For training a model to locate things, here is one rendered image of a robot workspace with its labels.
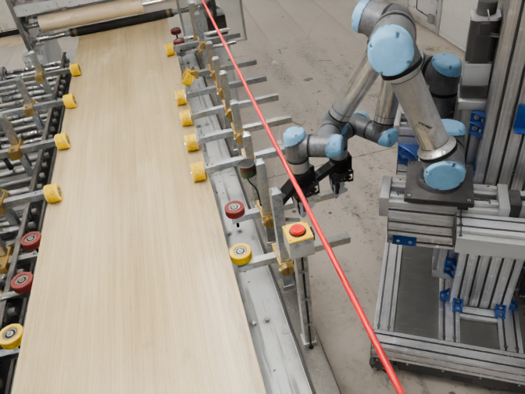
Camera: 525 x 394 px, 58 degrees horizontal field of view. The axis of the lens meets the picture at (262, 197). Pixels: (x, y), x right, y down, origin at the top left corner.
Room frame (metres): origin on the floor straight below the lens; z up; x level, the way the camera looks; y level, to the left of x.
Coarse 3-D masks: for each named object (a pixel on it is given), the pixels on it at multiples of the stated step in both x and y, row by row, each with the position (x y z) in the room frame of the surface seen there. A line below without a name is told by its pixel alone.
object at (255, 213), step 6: (324, 192) 1.51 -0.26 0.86; (330, 192) 1.51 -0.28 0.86; (324, 198) 1.50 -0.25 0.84; (330, 198) 1.50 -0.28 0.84; (288, 204) 1.48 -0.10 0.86; (294, 204) 1.48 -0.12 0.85; (246, 210) 1.48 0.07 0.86; (252, 210) 1.47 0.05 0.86; (258, 210) 1.47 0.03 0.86; (246, 216) 1.45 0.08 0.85; (252, 216) 1.46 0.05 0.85; (258, 216) 1.46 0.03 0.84; (234, 222) 1.44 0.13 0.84
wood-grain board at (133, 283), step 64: (128, 64) 3.14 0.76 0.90; (64, 128) 2.36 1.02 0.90; (128, 128) 2.25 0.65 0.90; (192, 128) 2.14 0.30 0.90; (64, 192) 1.75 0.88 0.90; (128, 192) 1.68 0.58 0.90; (192, 192) 1.60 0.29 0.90; (64, 256) 1.33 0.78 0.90; (128, 256) 1.28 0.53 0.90; (192, 256) 1.22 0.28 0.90; (64, 320) 1.02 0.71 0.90; (128, 320) 0.98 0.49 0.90; (192, 320) 0.94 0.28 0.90; (64, 384) 0.79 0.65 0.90; (128, 384) 0.76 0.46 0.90; (192, 384) 0.72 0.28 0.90; (256, 384) 0.69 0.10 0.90
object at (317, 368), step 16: (208, 80) 3.14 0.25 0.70; (224, 128) 2.44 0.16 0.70; (240, 176) 1.94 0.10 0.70; (256, 224) 1.56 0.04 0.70; (272, 272) 1.28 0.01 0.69; (288, 288) 1.17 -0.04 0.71; (288, 304) 1.10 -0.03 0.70; (288, 320) 1.04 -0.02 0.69; (304, 352) 0.90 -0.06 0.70; (320, 352) 0.89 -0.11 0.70; (304, 368) 0.87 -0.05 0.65; (320, 368) 0.83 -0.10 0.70; (320, 384) 0.78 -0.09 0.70; (336, 384) 0.77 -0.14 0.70
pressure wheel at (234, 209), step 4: (236, 200) 1.50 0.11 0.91; (228, 204) 1.48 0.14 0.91; (232, 204) 1.48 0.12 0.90; (236, 204) 1.48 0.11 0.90; (240, 204) 1.47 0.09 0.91; (224, 208) 1.46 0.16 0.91; (228, 208) 1.46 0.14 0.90; (232, 208) 1.46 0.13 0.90; (236, 208) 1.45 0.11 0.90; (240, 208) 1.44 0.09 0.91; (244, 208) 1.45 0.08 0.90; (228, 212) 1.43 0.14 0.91; (232, 212) 1.43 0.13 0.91; (236, 212) 1.42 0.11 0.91; (240, 212) 1.43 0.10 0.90; (244, 212) 1.44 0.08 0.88; (228, 216) 1.43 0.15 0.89; (232, 216) 1.42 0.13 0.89; (236, 216) 1.42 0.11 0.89; (240, 216) 1.43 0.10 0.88
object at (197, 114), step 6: (264, 96) 2.25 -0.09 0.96; (270, 96) 2.24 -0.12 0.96; (276, 96) 2.24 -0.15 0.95; (240, 102) 2.22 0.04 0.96; (246, 102) 2.22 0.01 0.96; (258, 102) 2.23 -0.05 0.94; (264, 102) 2.23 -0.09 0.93; (210, 108) 2.22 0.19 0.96; (216, 108) 2.20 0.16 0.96; (222, 108) 2.20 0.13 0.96; (240, 108) 2.21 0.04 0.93; (192, 114) 2.18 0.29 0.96; (198, 114) 2.18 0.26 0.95; (204, 114) 2.19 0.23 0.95; (210, 114) 2.19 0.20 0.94
